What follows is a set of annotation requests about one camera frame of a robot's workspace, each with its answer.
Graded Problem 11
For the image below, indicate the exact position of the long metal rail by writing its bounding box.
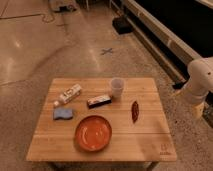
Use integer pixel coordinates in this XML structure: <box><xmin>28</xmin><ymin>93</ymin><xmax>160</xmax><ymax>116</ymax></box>
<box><xmin>109</xmin><ymin>0</ymin><xmax>213</xmax><ymax>84</ymax></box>

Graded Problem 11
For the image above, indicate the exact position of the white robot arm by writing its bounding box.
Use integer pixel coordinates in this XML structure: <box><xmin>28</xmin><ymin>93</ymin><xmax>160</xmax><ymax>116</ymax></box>
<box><xmin>181</xmin><ymin>57</ymin><xmax>213</xmax><ymax>118</ymax></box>

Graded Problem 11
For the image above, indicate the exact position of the white toothpaste box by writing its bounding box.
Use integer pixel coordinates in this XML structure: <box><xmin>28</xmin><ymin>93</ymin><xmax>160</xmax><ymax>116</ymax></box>
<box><xmin>53</xmin><ymin>84</ymin><xmax>82</xmax><ymax>107</ymax></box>

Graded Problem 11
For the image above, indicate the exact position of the blue sponge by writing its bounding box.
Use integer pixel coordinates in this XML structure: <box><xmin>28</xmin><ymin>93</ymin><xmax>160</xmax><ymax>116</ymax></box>
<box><xmin>53</xmin><ymin>108</ymin><xmax>73</xmax><ymax>120</ymax></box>

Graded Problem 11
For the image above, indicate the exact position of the orange plate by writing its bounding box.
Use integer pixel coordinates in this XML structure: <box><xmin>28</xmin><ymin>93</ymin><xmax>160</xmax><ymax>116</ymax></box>
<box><xmin>75</xmin><ymin>115</ymin><xmax>112</xmax><ymax>152</ymax></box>

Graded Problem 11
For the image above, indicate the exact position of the grey device on floor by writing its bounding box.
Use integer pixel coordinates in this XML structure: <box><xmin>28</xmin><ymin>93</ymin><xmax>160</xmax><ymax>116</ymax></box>
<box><xmin>49</xmin><ymin>0</ymin><xmax>76</xmax><ymax>12</ymax></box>

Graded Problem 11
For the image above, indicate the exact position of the black and white box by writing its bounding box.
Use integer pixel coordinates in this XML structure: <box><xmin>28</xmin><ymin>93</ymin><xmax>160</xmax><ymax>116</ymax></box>
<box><xmin>87</xmin><ymin>95</ymin><xmax>111</xmax><ymax>109</ymax></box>

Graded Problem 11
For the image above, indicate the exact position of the black floor box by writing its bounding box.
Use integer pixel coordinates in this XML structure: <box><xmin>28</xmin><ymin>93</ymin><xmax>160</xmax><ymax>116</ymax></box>
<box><xmin>112</xmin><ymin>17</ymin><xmax>132</xmax><ymax>35</ymax></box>

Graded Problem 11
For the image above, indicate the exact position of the dark red pepper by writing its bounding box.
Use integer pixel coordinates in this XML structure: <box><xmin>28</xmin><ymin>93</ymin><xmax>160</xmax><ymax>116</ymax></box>
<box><xmin>131</xmin><ymin>101</ymin><xmax>139</xmax><ymax>123</ymax></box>

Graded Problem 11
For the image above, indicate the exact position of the wooden table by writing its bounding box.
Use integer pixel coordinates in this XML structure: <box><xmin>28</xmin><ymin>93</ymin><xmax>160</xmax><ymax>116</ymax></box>
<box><xmin>27</xmin><ymin>78</ymin><xmax>177</xmax><ymax>164</ymax></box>

